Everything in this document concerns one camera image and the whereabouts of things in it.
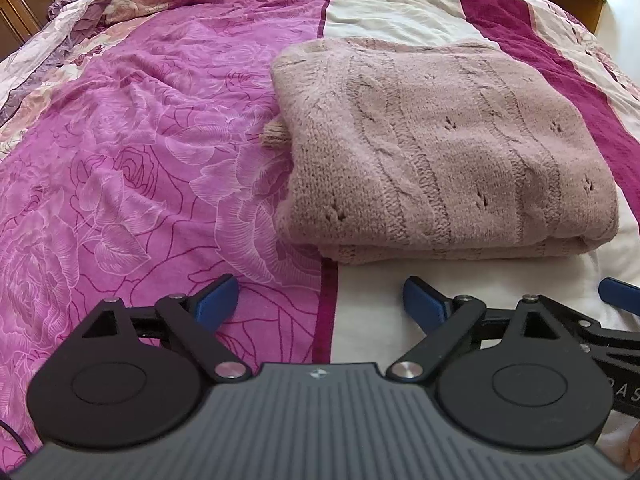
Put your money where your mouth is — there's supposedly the black cable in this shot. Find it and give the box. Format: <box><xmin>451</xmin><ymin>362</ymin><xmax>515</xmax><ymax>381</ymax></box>
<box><xmin>0</xmin><ymin>419</ymin><xmax>33</xmax><ymax>457</ymax></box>

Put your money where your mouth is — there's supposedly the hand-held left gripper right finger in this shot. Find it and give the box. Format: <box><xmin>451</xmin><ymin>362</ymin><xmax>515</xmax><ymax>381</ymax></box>
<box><xmin>389</xmin><ymin>276</ymin><xmax>596</xmax><ymax>380</ymax></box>

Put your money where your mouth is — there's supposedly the pink floral quilt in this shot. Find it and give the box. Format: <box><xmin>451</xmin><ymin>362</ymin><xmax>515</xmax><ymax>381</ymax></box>
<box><xmin>0</xmin><ymin>0</ymin><xmax>640</xmax><ymax>461</ymax></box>

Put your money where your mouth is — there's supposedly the pink knitted sweater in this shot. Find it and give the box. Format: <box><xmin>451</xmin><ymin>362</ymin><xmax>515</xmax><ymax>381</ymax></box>
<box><xmin>262</xmin><ymin>37</ymin><xmax>621</xmax><ymax>266</ymax></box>

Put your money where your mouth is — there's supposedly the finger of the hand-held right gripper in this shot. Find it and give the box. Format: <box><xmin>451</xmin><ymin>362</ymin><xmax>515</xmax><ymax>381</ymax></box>
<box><xmin>579</xmin><ymin>329</ymin><xmax>640</xmax><ymax>361</ymax></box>
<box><xmin>547</xmin><ymin>277</ymin><xmax>640</xmax><ymax>333</ymax></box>

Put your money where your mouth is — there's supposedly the purple frilled pillow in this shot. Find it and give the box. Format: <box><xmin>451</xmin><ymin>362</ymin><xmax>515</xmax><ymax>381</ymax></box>
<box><xmin>0</xmin><ymin>0</ymin><xmax>116</xmax><ymax>133</ymax></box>

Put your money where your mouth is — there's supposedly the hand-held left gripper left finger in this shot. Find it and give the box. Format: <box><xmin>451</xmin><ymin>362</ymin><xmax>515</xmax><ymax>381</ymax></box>
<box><xmin>80</xmin><ymin>274</ymin><xmax>253</xmax><ymax>380</ymax></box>

